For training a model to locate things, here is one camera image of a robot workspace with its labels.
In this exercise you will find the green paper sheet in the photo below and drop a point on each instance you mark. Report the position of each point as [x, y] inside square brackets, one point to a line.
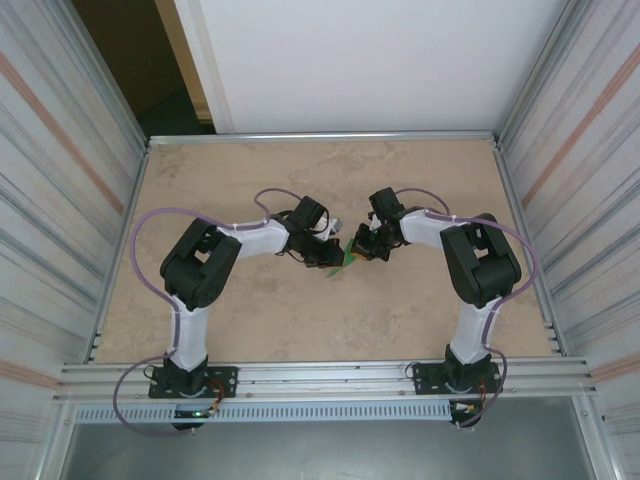
[336, 271]

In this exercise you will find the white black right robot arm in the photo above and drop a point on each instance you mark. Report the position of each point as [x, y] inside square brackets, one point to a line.
[472, 330]

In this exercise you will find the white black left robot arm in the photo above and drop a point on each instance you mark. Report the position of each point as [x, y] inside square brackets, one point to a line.
[192, 335]

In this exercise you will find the black base controller module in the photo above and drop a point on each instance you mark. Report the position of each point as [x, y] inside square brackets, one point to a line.
[192, 414]
[467, 410]

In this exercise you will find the grey metal shelf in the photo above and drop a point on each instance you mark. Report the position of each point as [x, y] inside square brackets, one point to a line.
[325, 450]

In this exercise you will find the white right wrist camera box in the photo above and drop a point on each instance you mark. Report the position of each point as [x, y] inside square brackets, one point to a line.
[374, 222]

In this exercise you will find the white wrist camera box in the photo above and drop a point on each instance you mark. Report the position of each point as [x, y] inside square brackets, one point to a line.
[374, 222]
[330, 227]

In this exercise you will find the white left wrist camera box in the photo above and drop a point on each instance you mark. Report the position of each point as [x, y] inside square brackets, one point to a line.
[330, 227]

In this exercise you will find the aluminium table end rail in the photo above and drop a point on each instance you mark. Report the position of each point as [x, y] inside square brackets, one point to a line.
[325, 137]

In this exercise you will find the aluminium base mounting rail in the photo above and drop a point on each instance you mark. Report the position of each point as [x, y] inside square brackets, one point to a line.
[325, 372]

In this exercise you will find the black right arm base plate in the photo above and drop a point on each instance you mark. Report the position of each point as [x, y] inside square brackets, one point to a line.
[425, 377]

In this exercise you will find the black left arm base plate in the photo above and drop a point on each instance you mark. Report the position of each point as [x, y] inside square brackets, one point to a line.
[225, 380]

